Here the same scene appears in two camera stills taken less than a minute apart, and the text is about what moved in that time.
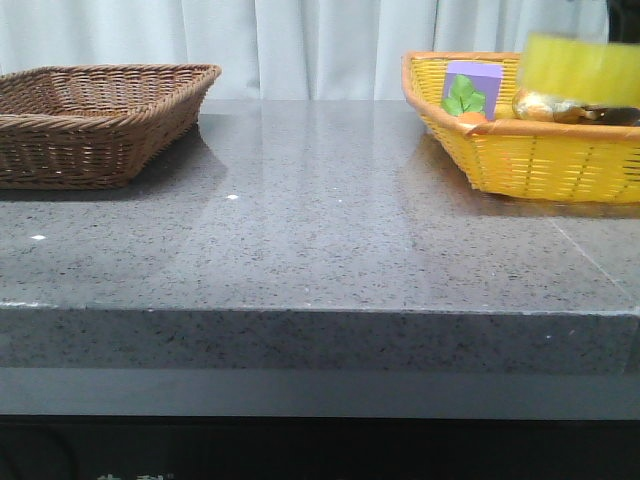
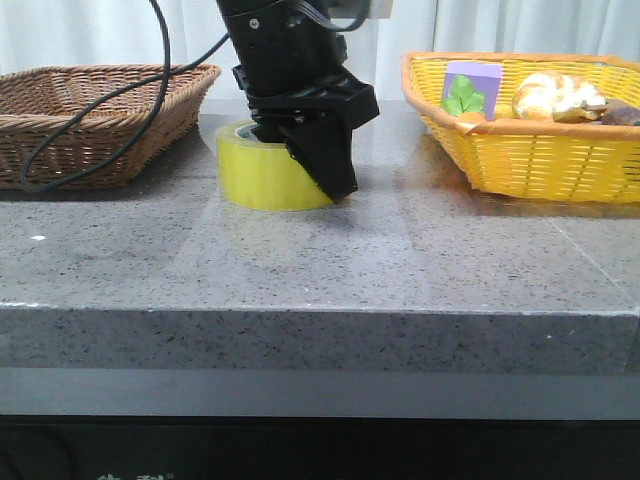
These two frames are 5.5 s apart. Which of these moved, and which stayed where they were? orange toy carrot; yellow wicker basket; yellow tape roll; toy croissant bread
Moved: yellow tape roll
Stayed: toy croissant bread; orange toy carrot; yellow wicker basket
